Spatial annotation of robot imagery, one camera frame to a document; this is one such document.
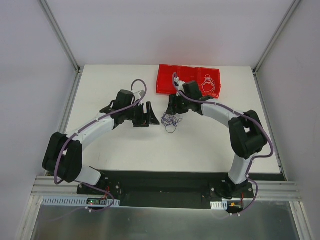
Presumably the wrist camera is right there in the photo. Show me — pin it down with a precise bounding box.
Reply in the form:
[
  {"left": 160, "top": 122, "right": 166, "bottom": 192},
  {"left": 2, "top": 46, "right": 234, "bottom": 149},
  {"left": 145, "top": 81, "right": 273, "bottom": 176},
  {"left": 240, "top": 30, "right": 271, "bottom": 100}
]
[
  {"left": 173, "top": 76, "right": 185, "bottom": 97},
  {"left": 134, "top": 90, "right": 146, "bottom": 101}
]

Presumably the right white cable duct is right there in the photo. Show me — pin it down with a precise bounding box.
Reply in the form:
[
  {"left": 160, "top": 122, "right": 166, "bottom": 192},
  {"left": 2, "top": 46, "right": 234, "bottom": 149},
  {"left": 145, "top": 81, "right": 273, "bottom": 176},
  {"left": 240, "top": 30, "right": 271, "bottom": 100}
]
[{"left": 210, "top": 200, "right": 228, "bottom": 211}]

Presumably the aluminium frame post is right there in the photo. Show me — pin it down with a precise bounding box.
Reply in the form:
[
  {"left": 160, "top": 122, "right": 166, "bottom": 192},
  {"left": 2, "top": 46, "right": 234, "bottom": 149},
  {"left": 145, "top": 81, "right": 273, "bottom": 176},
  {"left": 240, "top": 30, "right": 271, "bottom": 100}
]
[
  {"left": 37, "top": 0, "right": 82, "bottom": 74},
  {"left": 252, "top": 0, "right": 303, "bottom": 76}
]

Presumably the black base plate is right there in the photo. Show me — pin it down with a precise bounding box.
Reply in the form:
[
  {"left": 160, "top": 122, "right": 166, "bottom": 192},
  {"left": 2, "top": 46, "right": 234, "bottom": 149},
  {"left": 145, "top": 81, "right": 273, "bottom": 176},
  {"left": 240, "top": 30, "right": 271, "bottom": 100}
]
[{"left": 76, "top": 169, "right": 260, "bottom": 208}]

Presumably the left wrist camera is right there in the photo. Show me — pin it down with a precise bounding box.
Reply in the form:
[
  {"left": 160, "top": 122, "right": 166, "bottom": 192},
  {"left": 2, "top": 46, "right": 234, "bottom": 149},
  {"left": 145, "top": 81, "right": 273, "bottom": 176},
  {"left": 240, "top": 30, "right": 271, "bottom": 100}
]
[{"left": 134, "top": 90, "right": 146, "bottom": 101}]

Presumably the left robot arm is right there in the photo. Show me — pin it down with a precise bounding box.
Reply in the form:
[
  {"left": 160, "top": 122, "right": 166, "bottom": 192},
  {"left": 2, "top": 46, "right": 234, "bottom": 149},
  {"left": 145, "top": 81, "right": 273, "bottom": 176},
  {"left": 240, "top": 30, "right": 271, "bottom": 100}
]
[{"left": 42, "top": 89, "right": 160, "bottom": 195}]

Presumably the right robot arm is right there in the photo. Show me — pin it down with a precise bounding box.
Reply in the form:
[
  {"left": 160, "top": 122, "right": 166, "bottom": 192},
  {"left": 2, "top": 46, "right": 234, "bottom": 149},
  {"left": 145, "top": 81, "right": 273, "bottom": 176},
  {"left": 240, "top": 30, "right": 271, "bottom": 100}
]
[{"left": 166, "top": 77, "right": 268, "bottom": 198}]

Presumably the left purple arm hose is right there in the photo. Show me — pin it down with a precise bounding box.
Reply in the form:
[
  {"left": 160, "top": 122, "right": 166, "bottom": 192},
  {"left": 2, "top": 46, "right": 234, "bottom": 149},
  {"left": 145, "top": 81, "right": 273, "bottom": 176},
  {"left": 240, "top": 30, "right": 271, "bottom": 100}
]
[{"left": 53, "top": 79, "right": 148, "bottom": 186}]

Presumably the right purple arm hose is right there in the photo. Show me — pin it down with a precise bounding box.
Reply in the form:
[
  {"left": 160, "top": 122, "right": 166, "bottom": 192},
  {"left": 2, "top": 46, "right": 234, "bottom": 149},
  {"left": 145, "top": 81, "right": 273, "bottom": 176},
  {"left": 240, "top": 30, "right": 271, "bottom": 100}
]
[{"left": 172, "top": 72, "right": 275, "bottom": 221}]

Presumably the left white cable duct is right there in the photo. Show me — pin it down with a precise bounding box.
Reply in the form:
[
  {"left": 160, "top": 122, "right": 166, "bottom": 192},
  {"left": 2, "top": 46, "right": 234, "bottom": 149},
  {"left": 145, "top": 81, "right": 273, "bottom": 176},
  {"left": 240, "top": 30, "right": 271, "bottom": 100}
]
[{"left": 42, "top": 196, "right": 120, "bottom": 208}]

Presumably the right aluminium frame post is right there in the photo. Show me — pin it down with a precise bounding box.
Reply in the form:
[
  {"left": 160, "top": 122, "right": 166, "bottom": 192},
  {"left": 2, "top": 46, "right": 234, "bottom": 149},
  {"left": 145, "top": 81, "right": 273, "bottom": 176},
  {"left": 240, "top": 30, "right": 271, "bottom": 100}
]
[{"left": 252, "top": 0, "right": 303, "bottom": 76}]

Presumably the purple cable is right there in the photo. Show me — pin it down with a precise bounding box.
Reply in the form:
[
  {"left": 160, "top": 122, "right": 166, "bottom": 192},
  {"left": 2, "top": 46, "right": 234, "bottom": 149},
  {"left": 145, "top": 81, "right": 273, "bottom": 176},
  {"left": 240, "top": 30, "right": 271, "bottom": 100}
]
[{"left": 161, "top": 112, "right": 183, "bottom": 135}]

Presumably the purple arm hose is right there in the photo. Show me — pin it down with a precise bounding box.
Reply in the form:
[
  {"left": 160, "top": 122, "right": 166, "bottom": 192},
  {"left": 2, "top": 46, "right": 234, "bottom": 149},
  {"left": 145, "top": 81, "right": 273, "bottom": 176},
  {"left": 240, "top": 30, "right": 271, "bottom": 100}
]
[
  {"left": 172, "top": 72, "right": 275, "bottom": 221},
  {"left": 53, "top": 79, "right": 148, "bottom": 186}
]

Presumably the left aluminium frame post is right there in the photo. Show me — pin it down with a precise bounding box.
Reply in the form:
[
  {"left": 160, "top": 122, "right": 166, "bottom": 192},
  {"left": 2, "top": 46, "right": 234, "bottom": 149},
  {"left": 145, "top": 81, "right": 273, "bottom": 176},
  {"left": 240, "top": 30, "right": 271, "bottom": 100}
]
[{"left": 37, "top": 0, "right": 82, "bottom": 74}]

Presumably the clear cable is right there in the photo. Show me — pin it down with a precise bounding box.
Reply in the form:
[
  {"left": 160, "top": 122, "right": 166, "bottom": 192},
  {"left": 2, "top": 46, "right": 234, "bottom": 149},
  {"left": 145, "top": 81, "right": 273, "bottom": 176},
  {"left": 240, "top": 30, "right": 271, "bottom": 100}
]
[{"left": 201, "top": 78, "right": 216, "bottom": 94}]

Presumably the red three-compartment bin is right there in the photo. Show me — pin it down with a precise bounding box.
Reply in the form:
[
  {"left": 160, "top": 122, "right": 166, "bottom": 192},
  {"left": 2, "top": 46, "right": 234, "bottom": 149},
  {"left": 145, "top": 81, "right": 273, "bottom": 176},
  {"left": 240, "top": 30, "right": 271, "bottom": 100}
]
[{"left": 155, "top": 63, "right": 222, "bottom": 99}]

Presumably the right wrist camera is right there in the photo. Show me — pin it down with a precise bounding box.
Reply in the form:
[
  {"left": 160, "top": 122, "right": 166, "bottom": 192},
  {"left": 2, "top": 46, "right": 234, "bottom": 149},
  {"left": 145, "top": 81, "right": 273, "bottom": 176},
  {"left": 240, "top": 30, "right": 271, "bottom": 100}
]
[{"left": 173, "top": 76, "right": 185, "bottom": 97}]

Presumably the white cable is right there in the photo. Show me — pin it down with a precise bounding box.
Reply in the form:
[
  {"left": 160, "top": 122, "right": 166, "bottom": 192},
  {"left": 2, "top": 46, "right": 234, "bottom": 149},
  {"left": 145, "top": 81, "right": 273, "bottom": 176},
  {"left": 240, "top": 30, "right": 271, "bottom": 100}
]
[{"left": 201, "top": 74, "right": 217, "bottom": 95}]

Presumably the white cable duct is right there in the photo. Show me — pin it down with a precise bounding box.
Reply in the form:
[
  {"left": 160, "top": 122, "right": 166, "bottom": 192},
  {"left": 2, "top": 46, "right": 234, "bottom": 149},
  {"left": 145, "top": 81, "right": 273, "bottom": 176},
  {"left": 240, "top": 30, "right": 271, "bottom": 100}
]
[
  {"left": 42, "top": 196, "right": 120, "bottom": 208},
  {"left": 210, "top": 200, "right": 228, "bottom": 211}
]

